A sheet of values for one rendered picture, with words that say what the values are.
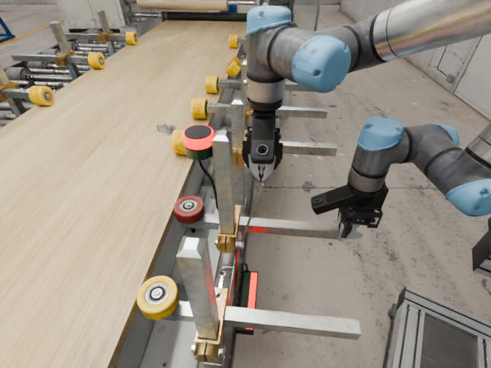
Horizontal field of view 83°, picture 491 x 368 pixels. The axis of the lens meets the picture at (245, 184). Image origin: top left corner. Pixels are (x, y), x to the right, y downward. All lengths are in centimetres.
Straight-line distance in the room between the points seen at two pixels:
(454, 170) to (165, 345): 78
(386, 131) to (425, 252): 155
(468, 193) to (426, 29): 26
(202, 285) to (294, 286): 126
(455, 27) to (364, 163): 27
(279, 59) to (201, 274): 34
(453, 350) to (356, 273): 55
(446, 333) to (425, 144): 106
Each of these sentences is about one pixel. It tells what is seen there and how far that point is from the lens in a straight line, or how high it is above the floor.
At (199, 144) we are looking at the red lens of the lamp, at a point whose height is 115.
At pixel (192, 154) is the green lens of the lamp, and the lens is 56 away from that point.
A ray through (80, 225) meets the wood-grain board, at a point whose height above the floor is 90.
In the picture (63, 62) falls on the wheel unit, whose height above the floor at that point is 94.
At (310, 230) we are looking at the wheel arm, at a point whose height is 86.
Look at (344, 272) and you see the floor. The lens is 178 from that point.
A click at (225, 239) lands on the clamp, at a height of 87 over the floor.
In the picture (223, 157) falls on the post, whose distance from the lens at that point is 56.
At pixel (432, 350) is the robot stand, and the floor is 21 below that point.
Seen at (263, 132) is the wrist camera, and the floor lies 116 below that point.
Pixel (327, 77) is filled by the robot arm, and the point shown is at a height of 130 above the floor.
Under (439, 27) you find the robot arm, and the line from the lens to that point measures 47.
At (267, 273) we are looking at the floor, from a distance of 169.
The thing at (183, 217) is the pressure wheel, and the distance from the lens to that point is 75.
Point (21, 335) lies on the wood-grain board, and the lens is 71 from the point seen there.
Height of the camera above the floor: 144
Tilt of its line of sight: 41 degrees down
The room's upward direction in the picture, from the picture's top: straight up
